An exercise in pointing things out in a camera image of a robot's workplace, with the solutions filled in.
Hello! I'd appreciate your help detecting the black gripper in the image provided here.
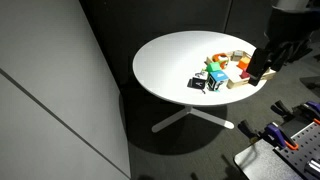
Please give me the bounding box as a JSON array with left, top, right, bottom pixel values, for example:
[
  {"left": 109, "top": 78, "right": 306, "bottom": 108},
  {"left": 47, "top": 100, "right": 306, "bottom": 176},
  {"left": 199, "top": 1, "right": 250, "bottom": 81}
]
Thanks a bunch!
[{"left": 247, "top": 47, "right": 268, "bottom": 87}]

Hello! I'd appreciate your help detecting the multicoloured hollow cube toy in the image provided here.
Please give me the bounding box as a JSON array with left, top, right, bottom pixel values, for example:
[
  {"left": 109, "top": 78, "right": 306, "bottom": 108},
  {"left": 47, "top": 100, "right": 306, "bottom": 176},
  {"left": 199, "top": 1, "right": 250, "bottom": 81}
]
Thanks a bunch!
[{"left": 212, "top": 52, "right": 231, "bottom": 70}]

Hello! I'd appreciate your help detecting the pink toy cube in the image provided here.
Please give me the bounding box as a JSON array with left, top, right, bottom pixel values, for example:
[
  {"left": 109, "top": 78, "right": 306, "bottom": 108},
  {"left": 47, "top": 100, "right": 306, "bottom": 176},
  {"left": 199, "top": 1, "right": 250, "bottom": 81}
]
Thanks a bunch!
[{"left": 239, "top": 69, "right": 252, "bottom": 80}]

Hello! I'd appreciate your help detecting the orange toy cube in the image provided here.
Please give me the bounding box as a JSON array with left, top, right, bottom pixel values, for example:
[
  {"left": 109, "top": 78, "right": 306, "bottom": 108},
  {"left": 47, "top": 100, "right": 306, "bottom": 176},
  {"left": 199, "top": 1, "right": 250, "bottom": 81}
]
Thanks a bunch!
[{"left": 236, "top": 56, "right": 252, "bottom": 71}]

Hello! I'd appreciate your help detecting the wooden tray box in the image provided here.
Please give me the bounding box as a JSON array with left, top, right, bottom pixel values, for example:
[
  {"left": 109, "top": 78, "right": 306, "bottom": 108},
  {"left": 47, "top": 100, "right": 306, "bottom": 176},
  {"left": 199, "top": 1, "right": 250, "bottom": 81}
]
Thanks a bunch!
[{"left": 204, "top": 49, "right": 278, "bottom": 90}]

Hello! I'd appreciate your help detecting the grey toy cube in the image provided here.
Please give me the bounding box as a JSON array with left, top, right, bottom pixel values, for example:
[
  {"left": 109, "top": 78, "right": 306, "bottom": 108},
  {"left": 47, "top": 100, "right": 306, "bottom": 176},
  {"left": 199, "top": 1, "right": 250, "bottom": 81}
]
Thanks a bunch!
[{"left": 233, "top": 50, "right": 245, "bottom": 61}]

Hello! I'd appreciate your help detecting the green toy block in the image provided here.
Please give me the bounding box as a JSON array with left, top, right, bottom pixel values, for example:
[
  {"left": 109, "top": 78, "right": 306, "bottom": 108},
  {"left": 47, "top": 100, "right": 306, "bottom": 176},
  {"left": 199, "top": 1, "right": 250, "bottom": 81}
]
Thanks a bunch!
[{"left": 206, "top": 61, "right": 223, "bottom": 73}]

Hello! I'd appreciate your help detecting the large blue patterned cube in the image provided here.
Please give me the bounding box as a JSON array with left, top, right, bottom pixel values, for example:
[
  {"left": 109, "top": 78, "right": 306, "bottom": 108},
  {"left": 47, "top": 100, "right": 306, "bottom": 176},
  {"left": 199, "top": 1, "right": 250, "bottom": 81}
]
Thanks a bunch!
[{"left": 206, "top": 69, "right": 230, "bottom": 92}]

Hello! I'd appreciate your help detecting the purple clamp with orange tip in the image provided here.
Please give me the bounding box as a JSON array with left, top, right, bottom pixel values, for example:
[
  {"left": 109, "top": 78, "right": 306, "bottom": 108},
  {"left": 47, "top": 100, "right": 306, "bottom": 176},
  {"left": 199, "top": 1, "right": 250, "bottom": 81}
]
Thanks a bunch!
[
  {"left": 270, "top": 99, "right": 320, "bottom": 126},
  {"left": 237, "top": 119, "right": 300, "bottom": 151}
]

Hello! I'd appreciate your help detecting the black stand base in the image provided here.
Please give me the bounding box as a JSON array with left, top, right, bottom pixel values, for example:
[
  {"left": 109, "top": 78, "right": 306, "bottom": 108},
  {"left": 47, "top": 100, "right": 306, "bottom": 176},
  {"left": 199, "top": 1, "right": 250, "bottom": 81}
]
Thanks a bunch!
[{"left": 289, "top": 39, "right": 313, "bottom": 64}]

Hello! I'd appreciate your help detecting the black and white letter cube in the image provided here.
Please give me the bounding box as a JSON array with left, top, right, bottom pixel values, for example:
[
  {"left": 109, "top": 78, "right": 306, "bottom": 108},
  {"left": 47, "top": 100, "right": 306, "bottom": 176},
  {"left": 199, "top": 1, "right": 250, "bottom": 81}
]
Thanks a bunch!
[{"left": 187, "top": 69, "right": 210, "bottom": 93}]

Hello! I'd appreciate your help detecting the perforated metal breadboard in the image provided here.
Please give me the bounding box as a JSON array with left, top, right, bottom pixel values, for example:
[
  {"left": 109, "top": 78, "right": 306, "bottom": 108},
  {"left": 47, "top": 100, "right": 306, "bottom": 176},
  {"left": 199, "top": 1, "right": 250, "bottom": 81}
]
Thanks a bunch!
[{"left": 273, "top": 121, "right": 320, "bottom": 180}]

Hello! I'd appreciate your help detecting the black robot cart top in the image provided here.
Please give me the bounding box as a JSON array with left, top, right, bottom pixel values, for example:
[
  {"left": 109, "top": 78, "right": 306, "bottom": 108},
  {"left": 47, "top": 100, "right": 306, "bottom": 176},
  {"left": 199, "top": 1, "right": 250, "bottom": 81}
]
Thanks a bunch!
[{"left": 233, "top": 138, "right": 303, "bottom": 180}]

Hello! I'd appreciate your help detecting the aluminium extrusion bar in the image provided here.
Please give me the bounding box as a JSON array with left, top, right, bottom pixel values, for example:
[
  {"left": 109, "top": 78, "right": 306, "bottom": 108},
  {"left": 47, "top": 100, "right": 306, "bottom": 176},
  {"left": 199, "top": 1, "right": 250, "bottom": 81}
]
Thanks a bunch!
[{"left": 304, "top": 158, "right": 320, "bottom": 178}]

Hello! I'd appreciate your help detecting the white table pedestal base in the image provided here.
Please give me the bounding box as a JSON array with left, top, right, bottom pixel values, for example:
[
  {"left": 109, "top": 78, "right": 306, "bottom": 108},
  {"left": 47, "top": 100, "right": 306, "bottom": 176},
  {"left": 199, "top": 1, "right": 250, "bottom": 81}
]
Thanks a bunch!
[{"left": 151, "top": 105, "right": 235, "bottom": 134}]

